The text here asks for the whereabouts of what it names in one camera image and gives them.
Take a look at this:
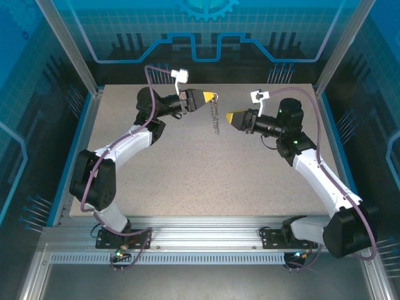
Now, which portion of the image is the metal spiral coil keychain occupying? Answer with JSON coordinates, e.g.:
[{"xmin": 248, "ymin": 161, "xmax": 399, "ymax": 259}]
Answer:
[{"xmin": 209, "ymin": 95, "xmax": 223, "ymax": 136}]

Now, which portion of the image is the blue table edge trim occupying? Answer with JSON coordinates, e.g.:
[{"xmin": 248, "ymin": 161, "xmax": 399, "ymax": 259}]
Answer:
[
  {"xmin": 320, "ymin": 92, "xmax": 365, "ymax": 207},
  {"xmin": 51, "ymin": 92, "xmax": 94, "ymax": 228}
]

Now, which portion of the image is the grey metal panel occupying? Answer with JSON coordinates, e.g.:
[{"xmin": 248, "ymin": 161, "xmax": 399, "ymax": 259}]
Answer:
[{"xmin": 39, "ymin": 264, "xmax": 378, "ymax": 300}]

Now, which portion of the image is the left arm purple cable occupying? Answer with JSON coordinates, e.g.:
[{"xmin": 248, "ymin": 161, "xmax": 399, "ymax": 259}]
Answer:
[{"xmin": 80, "ymin": 64, "xmax": 173, "ymax": 273}]

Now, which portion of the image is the aluminium side rail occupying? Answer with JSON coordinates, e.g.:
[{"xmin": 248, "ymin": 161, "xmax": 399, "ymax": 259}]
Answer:
[
  {"xmin": 61, "ymin": 89, "xmax": 106, "ymax": 219},
  {"xmin": 314, "ymin": 86, "xmax": 357, "ymax": 207}
]

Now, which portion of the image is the aluminium frame post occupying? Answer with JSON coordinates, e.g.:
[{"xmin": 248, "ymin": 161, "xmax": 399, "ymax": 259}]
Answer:
[
  {"xmin": 314, "ymin": 0, "xmax": 378, "ymax": 96},
  {"xmin": 34, "ymin": 0, "xmax": 106, "ymax": 96}
]

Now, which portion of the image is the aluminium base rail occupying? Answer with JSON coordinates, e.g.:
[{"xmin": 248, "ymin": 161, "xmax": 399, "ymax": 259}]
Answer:
[{"xmin": 40, "ymin": 214, "xmax": 376, "ymax": 253}]

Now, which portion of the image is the slotted grey cable duct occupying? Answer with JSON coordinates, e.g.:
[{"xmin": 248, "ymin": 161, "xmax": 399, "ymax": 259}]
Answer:
[{"xmin": 49, "ymin": 252, "xmax": 313, "ymax": 266}]

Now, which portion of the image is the aluminium lower frame rail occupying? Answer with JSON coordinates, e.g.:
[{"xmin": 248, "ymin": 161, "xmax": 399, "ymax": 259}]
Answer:
[
  {"xmin": 20, "ymin": 246, "xmax": 53, "ymax": 300},
  {"xmin": 361, "ymin": 254, "xmax": 391, "ymax": 300}
]

